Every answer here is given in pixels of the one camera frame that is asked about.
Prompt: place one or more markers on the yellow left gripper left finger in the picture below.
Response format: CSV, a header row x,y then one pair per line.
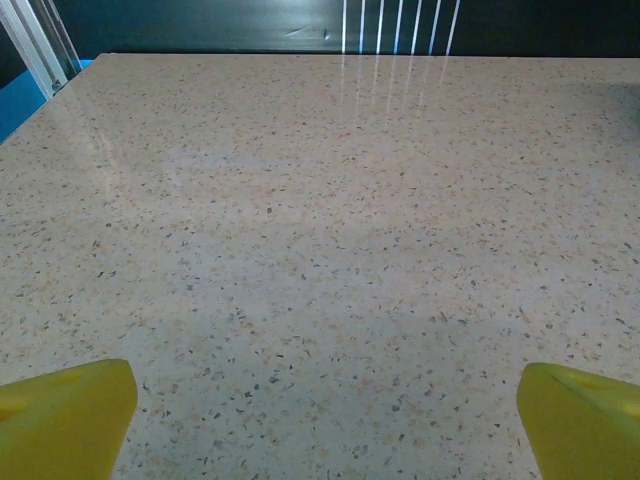
x,y
60,425

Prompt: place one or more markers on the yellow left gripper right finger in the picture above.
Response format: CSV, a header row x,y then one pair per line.
x,y
585,430

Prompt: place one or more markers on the aluminium frame post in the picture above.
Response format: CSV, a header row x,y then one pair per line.
x,y
37,55

